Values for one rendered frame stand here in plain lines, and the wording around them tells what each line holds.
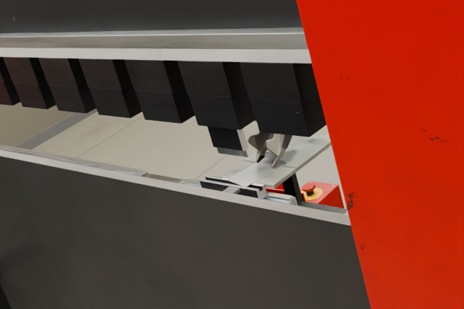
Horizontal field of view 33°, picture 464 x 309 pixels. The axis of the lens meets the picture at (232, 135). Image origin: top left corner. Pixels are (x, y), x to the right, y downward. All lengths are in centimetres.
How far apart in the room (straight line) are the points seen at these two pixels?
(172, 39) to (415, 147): 82
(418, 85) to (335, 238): 34
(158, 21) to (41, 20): 41
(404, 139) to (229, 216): 43
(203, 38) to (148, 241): 37
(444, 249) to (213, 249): 48
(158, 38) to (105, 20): 19
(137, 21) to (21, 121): 439
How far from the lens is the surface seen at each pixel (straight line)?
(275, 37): 129
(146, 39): 153
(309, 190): 226
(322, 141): 205
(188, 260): 125
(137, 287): 142
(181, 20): 148
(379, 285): 86
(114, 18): 163
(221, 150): 192
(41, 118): 602
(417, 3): 67
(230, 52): 169
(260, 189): 191
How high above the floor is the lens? 182
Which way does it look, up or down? 21 degrees down
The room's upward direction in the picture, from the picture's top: 16 degrees counter-clockwise
